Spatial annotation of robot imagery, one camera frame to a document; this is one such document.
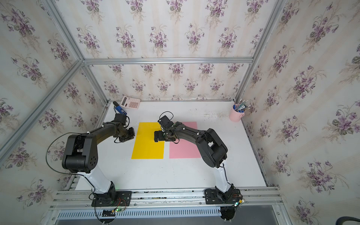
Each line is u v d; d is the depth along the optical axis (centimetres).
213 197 73
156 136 83
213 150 51
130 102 117
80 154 48
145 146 96
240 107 103
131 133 86
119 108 111
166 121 75
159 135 82
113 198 66
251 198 74
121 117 79
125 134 82
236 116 101
